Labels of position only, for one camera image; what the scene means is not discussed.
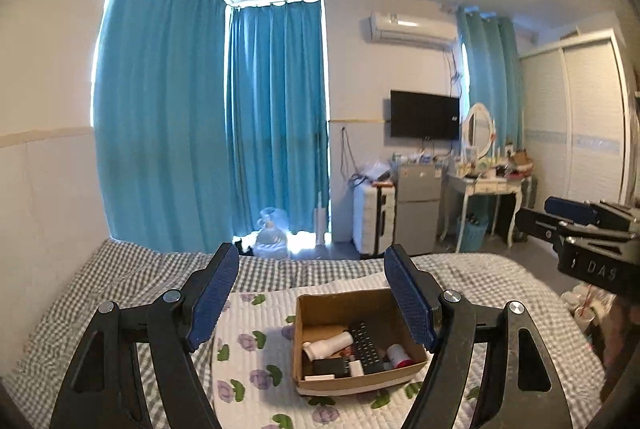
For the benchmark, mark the clear plastic bag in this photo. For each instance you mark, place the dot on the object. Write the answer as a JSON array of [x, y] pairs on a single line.
[[375, 171], [272, 239]]

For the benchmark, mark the group of cosmetic bottles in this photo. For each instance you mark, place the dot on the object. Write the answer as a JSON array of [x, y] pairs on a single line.
[[477, 166]]

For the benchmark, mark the narrow blue curtain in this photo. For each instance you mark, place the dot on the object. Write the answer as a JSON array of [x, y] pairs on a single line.
[[492, 74]]

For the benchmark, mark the white vanity table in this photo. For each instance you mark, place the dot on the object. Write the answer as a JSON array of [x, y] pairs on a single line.
[[490, 186]]

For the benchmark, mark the red and white bottle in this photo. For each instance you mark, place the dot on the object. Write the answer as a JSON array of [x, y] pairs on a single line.
[[400, 355]]

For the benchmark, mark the white cup with red straw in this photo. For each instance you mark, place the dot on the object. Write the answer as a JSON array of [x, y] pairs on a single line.
[[584, 315]]

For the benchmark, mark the black wall television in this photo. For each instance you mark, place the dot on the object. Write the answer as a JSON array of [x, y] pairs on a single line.
[[425, 115]]

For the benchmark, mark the person's right forearm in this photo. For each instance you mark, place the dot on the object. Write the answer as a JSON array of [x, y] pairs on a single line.
[[615, 344]]

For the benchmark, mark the white suitcase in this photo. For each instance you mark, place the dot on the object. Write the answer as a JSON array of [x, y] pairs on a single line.
[[372, 219]]

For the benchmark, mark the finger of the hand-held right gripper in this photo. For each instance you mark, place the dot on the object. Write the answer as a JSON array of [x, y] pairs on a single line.
[[537, 224], [567, 209]]

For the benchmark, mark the grey checked bedsheet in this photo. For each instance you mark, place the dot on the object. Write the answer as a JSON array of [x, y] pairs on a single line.
[[125, 279]]

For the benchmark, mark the black remote control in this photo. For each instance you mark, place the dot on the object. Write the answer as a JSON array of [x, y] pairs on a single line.
[[367, 346]]

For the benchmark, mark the black charger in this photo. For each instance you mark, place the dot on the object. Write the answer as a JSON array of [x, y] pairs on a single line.
[[331, 367]]

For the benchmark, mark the blue laundry basket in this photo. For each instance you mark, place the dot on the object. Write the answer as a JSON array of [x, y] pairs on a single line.
[[472, 234]]

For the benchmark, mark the brown cardboard box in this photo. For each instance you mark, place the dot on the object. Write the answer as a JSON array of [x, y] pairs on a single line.
[[320, 309]]

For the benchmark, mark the white slatted wardrobe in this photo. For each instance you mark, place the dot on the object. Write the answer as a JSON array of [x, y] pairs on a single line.
[[570, 119]]

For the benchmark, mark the wide blue curtain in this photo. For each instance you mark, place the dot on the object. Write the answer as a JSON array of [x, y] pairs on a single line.
[[160, 109]]

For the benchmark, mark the white cylindrical bottle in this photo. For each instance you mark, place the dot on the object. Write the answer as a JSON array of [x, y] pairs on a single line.
[[327, 345]]

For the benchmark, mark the oval vanity mirror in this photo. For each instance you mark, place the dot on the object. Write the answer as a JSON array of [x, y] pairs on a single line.
[[477, 131]]

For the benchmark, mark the white rectangular box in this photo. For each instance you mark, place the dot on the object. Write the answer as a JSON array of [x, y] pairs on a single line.
[[318, 378]]

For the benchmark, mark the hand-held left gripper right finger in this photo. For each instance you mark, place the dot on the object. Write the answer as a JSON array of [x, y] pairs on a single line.
[[410, 299]]

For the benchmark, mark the small brown carton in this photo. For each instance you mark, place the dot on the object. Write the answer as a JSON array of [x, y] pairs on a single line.
[[520, 159]]

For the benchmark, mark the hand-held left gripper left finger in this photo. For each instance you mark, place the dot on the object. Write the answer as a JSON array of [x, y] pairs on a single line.
[[212, 299]]

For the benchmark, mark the silver small fridge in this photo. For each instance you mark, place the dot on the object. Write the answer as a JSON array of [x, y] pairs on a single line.
[[417, 209]]

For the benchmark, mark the floral quilted mat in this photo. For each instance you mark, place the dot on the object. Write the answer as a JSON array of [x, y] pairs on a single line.
[[255, 359]]

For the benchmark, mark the white air conditioner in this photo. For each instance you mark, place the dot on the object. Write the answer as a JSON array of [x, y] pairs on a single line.
[[412, 28]]

